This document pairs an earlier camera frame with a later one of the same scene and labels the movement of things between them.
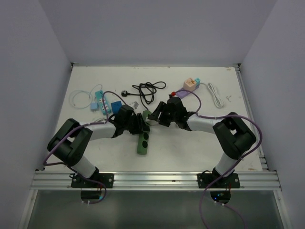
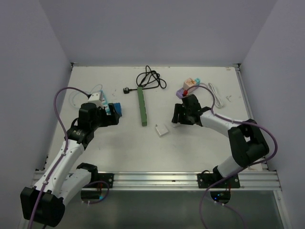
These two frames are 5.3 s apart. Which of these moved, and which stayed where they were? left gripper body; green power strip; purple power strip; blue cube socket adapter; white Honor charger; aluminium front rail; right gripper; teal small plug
Moved: white Honor charger; green power strip; left gripper body; right gripper
Stayed: aluminium front rail; blue cube socket adapter; teal small plug; purple power strip
